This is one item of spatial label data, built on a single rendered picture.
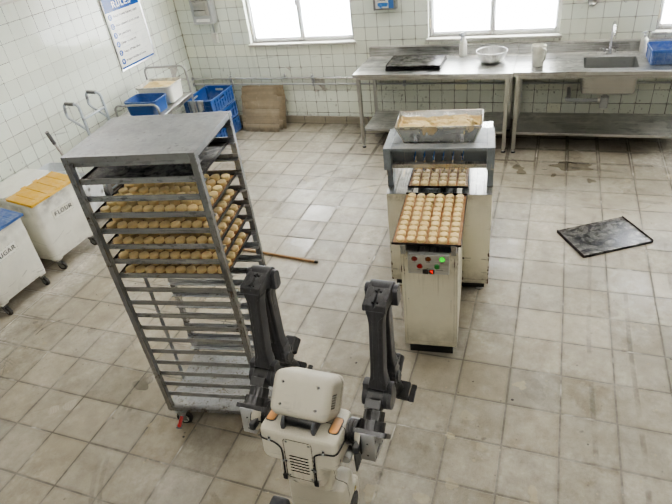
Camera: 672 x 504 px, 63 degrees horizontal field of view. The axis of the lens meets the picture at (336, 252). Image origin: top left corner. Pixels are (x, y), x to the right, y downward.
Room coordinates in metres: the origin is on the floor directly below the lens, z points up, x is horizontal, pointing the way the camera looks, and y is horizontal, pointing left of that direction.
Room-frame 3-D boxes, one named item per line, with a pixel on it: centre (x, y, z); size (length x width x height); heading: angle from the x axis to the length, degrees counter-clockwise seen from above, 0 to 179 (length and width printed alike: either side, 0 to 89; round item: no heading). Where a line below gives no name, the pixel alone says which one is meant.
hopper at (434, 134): (3.43, -0.80, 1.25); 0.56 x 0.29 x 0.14; 72
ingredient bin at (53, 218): (4.62, 2.65, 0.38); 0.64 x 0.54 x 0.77; 64
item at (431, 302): (2.95, -0.64, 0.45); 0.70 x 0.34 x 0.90; 162
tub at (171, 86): (6.44, 1.74, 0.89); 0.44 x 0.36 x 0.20; 75
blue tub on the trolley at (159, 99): (6.07, 1.84, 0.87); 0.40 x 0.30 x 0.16; 70
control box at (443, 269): (2.60, -0.53, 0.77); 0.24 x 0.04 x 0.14; 72
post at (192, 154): (2.21, 0.54, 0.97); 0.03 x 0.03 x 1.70; 76
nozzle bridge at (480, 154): (3.43, -0.80, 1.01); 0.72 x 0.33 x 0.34; 72
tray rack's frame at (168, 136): (2.50, 0.79, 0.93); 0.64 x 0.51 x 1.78; 76
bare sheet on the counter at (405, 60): (6.14, -1.17, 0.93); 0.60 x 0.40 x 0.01; 67
